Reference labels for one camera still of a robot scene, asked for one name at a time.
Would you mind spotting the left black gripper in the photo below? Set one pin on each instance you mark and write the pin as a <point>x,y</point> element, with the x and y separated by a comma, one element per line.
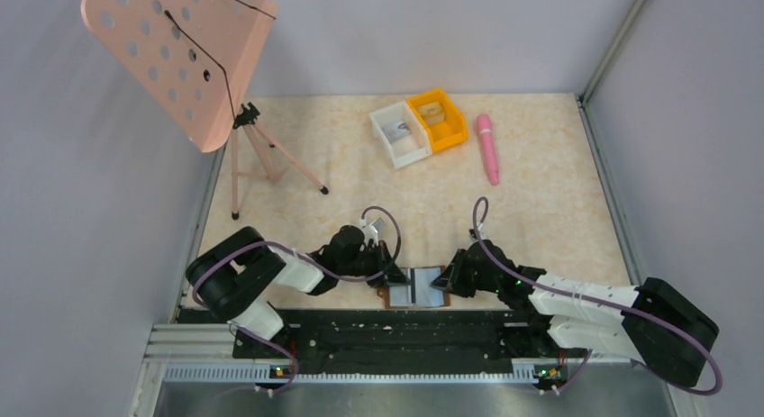
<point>386,266</point>

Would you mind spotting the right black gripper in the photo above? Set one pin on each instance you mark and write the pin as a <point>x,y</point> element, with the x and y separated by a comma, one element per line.
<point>456,271</point>

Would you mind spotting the brown leather card holder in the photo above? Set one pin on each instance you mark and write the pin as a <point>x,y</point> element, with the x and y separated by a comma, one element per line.
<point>394,298</point>

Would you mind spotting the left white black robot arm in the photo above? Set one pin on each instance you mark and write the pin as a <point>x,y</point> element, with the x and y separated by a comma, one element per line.
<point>230,279</point>

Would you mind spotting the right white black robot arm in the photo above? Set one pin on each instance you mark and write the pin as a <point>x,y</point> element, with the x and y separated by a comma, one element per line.
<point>652,324</point>

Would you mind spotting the small item in white bin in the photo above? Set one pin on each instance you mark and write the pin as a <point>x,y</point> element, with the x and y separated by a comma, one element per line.
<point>396,131</point>

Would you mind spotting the white plastic bin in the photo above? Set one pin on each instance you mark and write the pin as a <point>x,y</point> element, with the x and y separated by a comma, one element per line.
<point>404,138</point>

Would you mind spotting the yellow plastic bin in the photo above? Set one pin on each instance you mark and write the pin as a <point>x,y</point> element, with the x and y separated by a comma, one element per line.
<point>443,122</point>

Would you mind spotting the pink marker pen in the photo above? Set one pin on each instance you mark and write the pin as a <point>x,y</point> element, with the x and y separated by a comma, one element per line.
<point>484,128</point>

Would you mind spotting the tan item in yellow bin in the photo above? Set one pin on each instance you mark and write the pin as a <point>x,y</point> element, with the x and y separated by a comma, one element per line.
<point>432,113</point>

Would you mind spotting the pink perforated music stand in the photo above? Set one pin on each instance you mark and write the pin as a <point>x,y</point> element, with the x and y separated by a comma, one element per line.
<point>196,58</point>

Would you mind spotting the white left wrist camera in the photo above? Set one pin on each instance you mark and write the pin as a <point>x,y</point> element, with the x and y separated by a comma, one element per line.
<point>372,230</point>

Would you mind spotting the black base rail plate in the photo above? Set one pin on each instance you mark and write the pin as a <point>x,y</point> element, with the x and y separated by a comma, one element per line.
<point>438,342</point>

